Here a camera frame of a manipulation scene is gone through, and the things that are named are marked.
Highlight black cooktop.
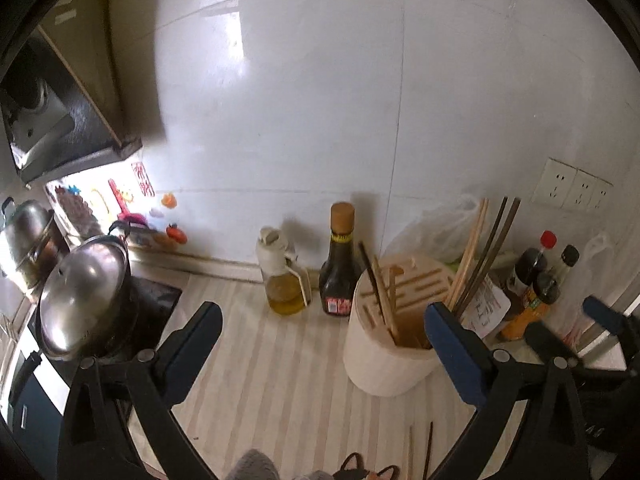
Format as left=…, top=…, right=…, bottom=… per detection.
left=100, top=275, right=184, bottom=362

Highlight dark soy sauce bottle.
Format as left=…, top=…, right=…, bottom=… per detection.
left=318, top=202, right=362, bottom=318

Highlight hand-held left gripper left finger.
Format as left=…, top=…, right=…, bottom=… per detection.
left=56, top=301, right=224, bottom=480

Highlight grey cloth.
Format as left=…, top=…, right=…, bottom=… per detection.
left=225, top=449, right=282, bottom=480

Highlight dark wooden chopstick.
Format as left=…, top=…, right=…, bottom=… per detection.
left=423, top=421, right=434, bottom=480
left=456, top=196, right=509, bottom=312
left=359, top=242, right=390, bottom=325
left=461, top=198, right=522, bottom=317

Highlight small steel pot with lid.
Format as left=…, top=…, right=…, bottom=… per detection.
left=0, top=198, right=57, bottom=292

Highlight glass oil bottle white cap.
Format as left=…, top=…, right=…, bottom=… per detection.
left=256, top=226, right=312, bottom=317

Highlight orange liquid bottle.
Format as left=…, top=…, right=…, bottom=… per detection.
left=500, top=290, right=556, bottom=342

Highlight light bamboo chopstick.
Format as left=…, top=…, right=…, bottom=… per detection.
left=445, top=198, right=487, bottom=308
left=450, top=200, right=491, bottom=311
left=374, top=259, right=400, bottom=345

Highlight black range hood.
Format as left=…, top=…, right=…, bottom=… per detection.
left=0, top=25, right=143, bottom=187

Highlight white printed packet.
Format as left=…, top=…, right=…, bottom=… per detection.
left=461, top=280, right=512, bottom=339

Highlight thin clear plastic bag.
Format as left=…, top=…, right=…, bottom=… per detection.
left=560, top=232, right=619, bottom=342

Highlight black cap sauce bottle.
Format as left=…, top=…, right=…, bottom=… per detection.
left=532, top=244, right=581, bottom=306

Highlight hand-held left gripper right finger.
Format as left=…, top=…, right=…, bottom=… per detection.
left=424, top=301, right=594, bottom=480

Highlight white wall socket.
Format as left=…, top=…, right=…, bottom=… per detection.
left=590, top=178, right=615, bottom=212
left=562, top=169, right=602, bottom=211
left=531, top=157, right=578, bottom=207

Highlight striped table mat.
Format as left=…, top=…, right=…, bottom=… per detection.
left=127, top=272, right=531, bottom=480

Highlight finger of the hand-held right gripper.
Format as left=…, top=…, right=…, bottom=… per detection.
left=582, top=296, right=640, bottom=361
left=524, top=322, right=585, bottom=369

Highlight round wooden chopstick holder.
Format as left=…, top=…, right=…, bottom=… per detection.
left=343, top=254, right=458, bottom=397

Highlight red cap sauce bottle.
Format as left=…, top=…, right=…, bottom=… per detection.
left=502, top=230, right=557, bottom=321

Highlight colourful wall stickers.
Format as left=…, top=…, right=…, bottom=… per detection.
left=45, top=160, right=189, bottom=252

